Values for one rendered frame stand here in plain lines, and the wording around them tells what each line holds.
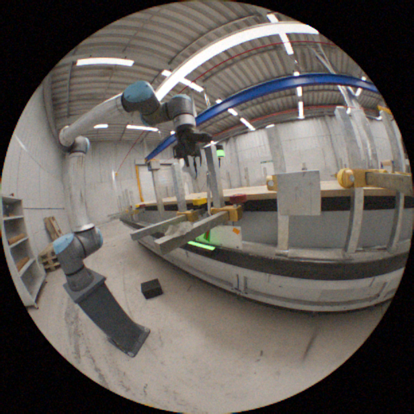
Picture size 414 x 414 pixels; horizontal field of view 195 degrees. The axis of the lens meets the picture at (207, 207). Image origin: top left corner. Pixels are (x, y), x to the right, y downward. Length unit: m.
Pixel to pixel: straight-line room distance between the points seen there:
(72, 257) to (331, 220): 1.23
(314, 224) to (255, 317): 0.78
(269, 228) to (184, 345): 0.95
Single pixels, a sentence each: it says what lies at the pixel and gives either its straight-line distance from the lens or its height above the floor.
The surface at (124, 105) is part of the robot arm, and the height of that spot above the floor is 1.29.
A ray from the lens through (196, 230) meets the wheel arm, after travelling 0.33.
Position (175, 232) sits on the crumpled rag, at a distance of 0.29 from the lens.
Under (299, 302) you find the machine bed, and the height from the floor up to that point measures 0.17.
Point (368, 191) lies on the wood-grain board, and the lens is 0.65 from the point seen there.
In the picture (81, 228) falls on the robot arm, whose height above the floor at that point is 0.88.
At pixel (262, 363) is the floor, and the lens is 0.98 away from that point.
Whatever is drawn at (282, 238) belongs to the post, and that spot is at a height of 0.77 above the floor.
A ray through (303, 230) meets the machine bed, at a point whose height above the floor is 0.71.
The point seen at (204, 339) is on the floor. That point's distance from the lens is 1.04.
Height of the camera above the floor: 0.96
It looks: 9 degrees down
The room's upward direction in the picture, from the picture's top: 9 degrees counter-clockwise
